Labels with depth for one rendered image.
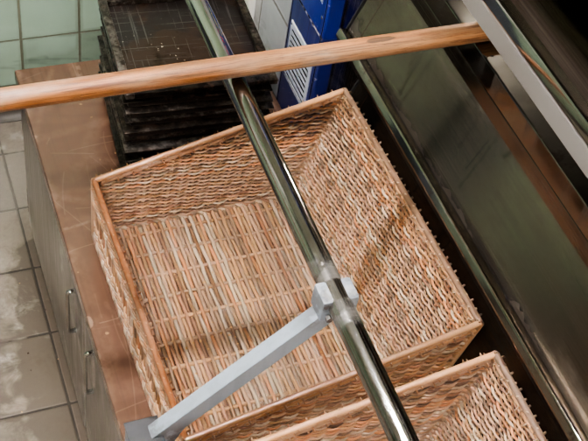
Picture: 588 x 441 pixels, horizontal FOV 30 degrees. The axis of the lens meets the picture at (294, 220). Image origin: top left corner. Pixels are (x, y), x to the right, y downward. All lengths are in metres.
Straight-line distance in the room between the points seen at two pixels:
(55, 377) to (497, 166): 1.29
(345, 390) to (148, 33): 0.82
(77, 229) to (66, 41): 1.02
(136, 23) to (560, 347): 1.06
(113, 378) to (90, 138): 0.57
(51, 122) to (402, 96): 0.78
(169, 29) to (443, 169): 0.68
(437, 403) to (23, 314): 1.25
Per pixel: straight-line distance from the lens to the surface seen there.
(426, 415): 1.75
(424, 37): 1.57
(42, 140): 2.24
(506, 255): 1.62
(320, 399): 1.68
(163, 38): 2.13
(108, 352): 1.91
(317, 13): 2.09
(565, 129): 1.19
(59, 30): 2.98
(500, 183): 1.64
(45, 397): 2.55
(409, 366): 1.71
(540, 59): 1.22
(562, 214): 1.49
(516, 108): 1.55
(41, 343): 2.63
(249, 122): 1.43
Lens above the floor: 2.15
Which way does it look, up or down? 48 degrees down
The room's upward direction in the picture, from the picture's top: 11 degrees clockwise
